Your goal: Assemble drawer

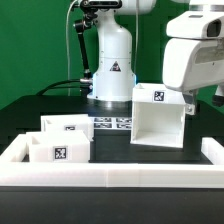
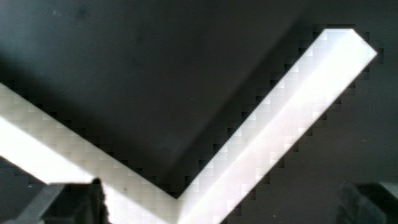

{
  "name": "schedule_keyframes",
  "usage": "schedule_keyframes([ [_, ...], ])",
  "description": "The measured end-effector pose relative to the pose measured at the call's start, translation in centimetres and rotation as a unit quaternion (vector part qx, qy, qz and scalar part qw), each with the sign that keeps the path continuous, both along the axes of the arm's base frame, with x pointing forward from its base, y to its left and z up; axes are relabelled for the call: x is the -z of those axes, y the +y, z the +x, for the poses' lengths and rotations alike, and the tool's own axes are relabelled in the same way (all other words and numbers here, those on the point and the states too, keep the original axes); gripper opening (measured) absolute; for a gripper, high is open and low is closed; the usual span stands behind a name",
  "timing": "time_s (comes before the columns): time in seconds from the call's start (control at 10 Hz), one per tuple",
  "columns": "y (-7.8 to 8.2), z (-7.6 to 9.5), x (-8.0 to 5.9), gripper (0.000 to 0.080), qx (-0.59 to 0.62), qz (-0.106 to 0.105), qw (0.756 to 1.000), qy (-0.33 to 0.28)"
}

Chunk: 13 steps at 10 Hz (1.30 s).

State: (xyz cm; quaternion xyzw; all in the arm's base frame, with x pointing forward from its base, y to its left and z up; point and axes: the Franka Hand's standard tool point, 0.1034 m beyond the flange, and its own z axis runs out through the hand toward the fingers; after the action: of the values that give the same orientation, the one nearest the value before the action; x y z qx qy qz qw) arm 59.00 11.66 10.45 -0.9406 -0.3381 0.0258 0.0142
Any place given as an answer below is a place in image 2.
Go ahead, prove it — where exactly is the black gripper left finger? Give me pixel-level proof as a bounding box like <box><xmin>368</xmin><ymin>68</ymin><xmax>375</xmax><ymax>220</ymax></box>
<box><xmin>13</xmin><ymin>178</ymin><xmax>110</xmax><ymax>224</ymax></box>

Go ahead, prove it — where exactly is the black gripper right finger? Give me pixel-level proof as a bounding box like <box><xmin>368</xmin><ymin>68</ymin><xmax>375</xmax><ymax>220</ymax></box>
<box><xmin>336</xmin><ymin>182</ymin><xmax>398</xmax><ymax>224</ymax></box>

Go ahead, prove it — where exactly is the white U-shaped fence frame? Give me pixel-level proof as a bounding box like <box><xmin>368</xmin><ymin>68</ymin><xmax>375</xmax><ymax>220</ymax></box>
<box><xmin>0</xmin><ymin>29</ymin><xmax>377</xmax><ymax>224</ymax></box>

